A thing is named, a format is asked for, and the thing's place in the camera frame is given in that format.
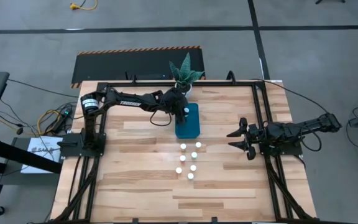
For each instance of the black power strip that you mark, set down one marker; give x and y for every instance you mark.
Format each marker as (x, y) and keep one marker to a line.
(62, 117)

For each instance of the green pill bottle white cap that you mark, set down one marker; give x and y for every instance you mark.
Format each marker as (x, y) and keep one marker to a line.
(194, 155)
(178, 170)
(186, 110)
(183, 146)
(190, 176)
(198, 144)
(182, 158)
(193, 167)

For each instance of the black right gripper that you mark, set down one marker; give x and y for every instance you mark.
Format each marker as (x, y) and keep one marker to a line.
(257, 133)

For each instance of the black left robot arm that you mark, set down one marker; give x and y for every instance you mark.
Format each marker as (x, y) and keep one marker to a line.
(129, 102)

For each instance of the blue plastic basket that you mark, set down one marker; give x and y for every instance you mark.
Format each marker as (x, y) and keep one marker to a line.
(192, 128)

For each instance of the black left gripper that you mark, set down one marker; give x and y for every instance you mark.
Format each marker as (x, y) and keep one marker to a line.
(176, 100)

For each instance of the black mat with hazard stripe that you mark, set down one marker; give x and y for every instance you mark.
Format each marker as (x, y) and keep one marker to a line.
(120, 65)

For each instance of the green snake plant in pot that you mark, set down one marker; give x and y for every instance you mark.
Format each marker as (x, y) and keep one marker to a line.
(184, 74)

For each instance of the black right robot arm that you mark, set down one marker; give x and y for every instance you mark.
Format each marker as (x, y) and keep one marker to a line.
(303, 128)

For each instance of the white printed paper sheet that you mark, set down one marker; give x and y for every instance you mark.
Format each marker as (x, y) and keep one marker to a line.
(39, 155)

